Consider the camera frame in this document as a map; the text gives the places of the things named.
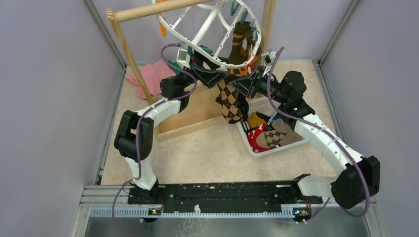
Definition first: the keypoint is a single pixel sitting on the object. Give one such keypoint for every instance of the white plastic laundry basket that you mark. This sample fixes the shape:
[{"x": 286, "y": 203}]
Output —
[{"x": 261, "y": 105}]

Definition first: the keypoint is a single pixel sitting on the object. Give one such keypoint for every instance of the pink cloth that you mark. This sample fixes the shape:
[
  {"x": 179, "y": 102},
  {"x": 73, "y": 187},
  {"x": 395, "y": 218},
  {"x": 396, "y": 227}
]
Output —
[{"x": 152, "y": 74}]

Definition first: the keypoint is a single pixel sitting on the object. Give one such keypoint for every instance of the yellow sock in basket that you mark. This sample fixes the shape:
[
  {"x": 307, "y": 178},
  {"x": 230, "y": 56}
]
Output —
[{"x": 255, "y": 120}]

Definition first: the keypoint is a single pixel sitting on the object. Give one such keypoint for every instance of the orange clip at back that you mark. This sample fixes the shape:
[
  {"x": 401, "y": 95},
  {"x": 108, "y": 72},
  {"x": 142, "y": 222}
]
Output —
[{"x": 159, "y": 17}]

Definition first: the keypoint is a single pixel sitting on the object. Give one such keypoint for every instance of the wooden hanger rack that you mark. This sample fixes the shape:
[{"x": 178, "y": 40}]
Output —
[{"x": 202, "y": 111}]

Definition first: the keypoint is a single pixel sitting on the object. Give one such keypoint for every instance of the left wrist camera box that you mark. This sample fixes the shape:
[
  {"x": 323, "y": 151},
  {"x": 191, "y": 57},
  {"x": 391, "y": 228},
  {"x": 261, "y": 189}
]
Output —
[{"x": 183, "y": 57}]

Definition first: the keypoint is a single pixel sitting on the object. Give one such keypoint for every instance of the white round clip hanger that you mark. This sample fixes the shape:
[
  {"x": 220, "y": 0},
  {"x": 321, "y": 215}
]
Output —
[{"x": 211, "y": 25}]

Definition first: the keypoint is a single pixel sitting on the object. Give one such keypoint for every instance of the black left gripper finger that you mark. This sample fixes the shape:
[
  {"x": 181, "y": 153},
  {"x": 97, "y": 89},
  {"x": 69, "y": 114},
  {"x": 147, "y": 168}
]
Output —
[
  {"x": 200, "y": 60},
  {"x": 212, "y": 77}
]

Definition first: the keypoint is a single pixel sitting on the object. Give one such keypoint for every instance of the black sock in basket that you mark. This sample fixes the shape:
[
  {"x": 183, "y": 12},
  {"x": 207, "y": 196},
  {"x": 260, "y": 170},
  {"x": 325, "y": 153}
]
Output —
[{"x": 273, "y": 118}]

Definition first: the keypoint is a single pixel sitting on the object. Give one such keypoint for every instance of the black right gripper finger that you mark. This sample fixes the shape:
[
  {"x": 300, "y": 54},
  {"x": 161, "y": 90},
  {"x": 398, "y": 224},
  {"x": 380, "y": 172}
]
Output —
[
  {"x": 244, "y": 87},
  {"x": 254, "y": 77}
]

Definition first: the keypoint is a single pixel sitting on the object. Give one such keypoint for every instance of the green cloth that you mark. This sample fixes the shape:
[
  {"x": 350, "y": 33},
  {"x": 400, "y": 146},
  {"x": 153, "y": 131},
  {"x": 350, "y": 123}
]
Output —
[{"x": 175, "y": 67}]

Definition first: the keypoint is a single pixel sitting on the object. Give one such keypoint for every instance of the olive striped hanging sock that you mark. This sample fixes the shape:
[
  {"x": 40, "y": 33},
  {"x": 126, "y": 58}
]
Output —
[{"x": 238, "y": 53}]

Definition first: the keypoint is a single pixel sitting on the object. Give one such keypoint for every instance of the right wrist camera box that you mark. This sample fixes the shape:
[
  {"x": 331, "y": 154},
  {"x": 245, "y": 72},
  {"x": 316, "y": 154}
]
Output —
[{"x": 268, "y": 57}]

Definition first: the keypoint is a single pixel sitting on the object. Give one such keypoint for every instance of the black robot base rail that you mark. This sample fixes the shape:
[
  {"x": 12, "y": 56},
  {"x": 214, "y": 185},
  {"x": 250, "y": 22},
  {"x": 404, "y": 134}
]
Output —
[{"x": 272, "y": 199}]

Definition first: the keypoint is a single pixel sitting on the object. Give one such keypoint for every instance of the brown argyle sock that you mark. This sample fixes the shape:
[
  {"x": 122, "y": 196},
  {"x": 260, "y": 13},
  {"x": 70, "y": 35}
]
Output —
[{"x": 228, "y": 99}]

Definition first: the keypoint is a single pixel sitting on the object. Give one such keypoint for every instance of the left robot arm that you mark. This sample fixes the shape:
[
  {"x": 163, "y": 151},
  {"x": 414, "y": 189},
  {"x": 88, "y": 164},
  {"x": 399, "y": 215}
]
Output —
[{"x": 134, "y": 137}]

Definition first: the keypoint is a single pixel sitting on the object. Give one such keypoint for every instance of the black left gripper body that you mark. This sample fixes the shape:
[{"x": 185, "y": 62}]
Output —
[{"x": 192, "y": 70}]

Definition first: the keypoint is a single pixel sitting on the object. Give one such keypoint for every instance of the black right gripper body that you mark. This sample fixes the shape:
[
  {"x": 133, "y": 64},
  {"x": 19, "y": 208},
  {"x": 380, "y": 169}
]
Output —
[{"x": 261, "y": 86}]

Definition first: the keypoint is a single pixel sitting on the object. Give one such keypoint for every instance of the navy white red hanging sock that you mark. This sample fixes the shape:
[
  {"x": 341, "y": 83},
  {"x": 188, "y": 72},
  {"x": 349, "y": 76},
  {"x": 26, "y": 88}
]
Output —
[{"x": 242, "y": 102}]

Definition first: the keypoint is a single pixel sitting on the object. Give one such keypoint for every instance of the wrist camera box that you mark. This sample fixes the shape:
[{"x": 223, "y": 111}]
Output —
[
  {"x": 183, "y": 57},
  {"x": 268, "y": 57}
]

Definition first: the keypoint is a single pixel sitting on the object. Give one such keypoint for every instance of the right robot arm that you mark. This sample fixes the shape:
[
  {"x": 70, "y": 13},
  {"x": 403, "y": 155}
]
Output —
[{"x": 357, "y": 176}]

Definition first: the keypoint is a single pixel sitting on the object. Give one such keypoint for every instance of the teal clothes clip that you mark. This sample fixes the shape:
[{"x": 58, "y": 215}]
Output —
[{"x": 206, "y": 49}]

